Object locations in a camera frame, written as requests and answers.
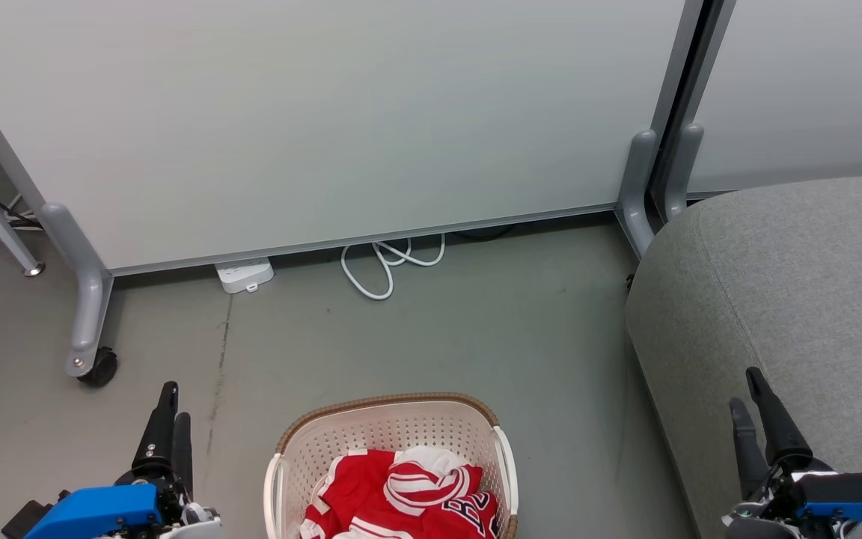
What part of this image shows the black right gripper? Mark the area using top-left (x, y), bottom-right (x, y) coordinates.
top-left (723, 367), bottom-right (837, 539)

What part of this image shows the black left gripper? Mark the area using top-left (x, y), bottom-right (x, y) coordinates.
top-left (117, 381), bottom-right (222, 539)

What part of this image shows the red and white jersey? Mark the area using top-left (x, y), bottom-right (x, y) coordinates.
top-left (299, 445), bottom-right (501, 539)

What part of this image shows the grey fabric sofa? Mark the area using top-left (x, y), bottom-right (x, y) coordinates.
top-left (624, 173), bottom-right (862, 539)

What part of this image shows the black caster wheel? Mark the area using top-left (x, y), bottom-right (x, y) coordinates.
top-left (76, 346), bottom-right (119, 388)

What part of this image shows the white power strip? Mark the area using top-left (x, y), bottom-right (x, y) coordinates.
top-left (214, 258), bottom-right (275, 294)

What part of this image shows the white perforated laundry basket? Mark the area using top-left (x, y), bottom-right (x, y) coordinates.
top-left (263, 392), bottom-right (520, 539)

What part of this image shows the narrow white partition panel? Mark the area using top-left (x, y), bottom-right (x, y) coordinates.
top-left (663, 0), bottom-right (862, 222)

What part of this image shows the large white partition panel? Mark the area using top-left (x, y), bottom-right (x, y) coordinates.
top-left (0, 0), bottom-right (704, 379)

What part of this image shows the looped white power cable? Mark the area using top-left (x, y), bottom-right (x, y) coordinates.
top-left (340, 234), bottom-right (447, 301)

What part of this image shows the black cable under partition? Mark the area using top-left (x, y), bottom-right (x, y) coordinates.
top-left (447, 224), bottom-right (514, 243)

